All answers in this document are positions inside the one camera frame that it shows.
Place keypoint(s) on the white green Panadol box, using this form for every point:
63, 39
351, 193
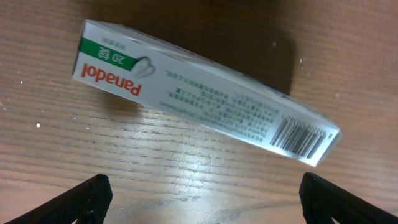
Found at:
149, 71

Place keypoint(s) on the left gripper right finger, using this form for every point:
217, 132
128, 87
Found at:
325, 202

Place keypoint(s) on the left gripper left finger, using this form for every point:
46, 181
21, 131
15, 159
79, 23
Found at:
87, 202

